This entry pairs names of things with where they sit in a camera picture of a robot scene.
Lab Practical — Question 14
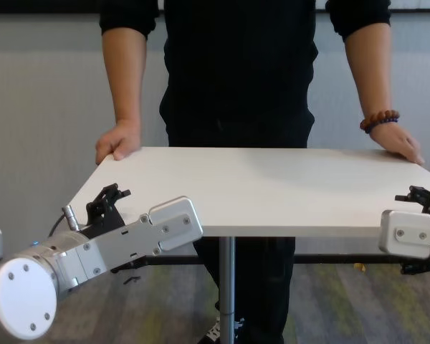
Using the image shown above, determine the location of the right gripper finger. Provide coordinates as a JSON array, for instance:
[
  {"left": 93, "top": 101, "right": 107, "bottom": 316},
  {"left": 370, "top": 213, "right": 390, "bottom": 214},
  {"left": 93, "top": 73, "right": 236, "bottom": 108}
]
[
  {"left": 395, "top": 185, "right": 430, "bottom": 216},
  {"left": 399, "top": 259, "right": 430, "bottom": 277}
]

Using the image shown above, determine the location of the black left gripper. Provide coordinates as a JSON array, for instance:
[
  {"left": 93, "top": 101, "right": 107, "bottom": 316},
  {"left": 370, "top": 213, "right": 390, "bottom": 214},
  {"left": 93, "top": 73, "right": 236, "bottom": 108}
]
[{"left": 80, "top": 183, "right": 148, "bottom": 274}]

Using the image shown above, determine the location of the white mobile pedestal table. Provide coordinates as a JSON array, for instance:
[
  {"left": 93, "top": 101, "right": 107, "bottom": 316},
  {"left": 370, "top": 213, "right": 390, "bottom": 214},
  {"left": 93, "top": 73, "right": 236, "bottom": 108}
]
[{"left": 73, "top": 145, "right": 430, "bottom": 344}]

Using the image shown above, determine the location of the person's right forearm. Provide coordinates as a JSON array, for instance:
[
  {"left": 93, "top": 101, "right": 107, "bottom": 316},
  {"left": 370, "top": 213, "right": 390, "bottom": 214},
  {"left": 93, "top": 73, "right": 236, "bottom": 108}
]
[{"left": 102, "top": 28, "right": 146, "bottom": 126}]

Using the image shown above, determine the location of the person's left forearm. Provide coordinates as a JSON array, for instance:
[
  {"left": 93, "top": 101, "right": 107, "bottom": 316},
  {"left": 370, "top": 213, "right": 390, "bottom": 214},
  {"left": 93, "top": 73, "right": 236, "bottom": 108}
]
[{"left": 343, "top": 24, "right": 394, "bottom": 121}]

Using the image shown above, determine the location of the person's left hand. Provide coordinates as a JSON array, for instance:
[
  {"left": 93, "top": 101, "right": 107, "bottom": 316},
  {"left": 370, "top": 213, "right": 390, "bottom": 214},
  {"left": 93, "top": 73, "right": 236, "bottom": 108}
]
[{"left": 371, "top": 122, "right": 426, "bottom": 166}]

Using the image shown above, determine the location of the person's right hand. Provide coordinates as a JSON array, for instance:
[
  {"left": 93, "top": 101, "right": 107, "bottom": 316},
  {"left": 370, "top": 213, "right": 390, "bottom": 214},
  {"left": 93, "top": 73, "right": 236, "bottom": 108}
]
[{"left": 95, "top": 120, "right": 143, "bottom": 166}]

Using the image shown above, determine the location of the black baseboard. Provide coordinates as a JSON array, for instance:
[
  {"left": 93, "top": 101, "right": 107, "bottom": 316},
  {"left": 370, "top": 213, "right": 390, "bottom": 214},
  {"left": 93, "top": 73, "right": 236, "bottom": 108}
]
[{"left": 146, "top": 254, "right": 403, "bottom": 266}]

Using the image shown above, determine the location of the black white-laced sneaker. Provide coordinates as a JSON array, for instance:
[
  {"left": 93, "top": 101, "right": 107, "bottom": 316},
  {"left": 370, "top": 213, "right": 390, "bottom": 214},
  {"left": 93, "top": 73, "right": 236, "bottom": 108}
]
[{"left": 204, "top": 317, "right": 221, "bottom": 344}]

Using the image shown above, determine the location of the black short-sleeved shirt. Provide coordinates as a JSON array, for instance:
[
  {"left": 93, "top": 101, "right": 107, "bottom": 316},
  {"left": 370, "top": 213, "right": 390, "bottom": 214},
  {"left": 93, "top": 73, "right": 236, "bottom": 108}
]
[{"left": 99, "top": 0, "right": 392, "bottom": 125}]

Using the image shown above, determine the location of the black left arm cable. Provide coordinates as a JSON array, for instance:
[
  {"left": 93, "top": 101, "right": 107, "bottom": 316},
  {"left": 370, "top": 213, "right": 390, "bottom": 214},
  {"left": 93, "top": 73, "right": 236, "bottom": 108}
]
[{"left": 48, "top": 205, "right": 80, "bottom": 238}]

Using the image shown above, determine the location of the dark bead bracelet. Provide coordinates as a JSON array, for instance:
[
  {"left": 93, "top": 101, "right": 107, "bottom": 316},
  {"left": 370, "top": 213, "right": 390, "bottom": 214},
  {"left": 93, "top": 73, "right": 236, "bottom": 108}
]
[{"left": 365, "top": 117, "right": 399, "bottom": 135}]

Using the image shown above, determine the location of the brown wooden bead bracelet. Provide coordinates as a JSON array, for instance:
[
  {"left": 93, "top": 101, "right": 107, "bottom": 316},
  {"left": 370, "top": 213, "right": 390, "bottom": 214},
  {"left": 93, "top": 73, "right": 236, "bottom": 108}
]
[{"left": 360, "top": 110, "right": 401, "bottom": 132}]

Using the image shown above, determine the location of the black wall rail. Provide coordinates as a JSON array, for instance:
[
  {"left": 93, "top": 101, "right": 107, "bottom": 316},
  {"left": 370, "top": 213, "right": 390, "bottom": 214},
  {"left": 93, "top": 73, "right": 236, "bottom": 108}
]
[{"left": 0, "top": 0, "right": 430, "bottom": 16}]

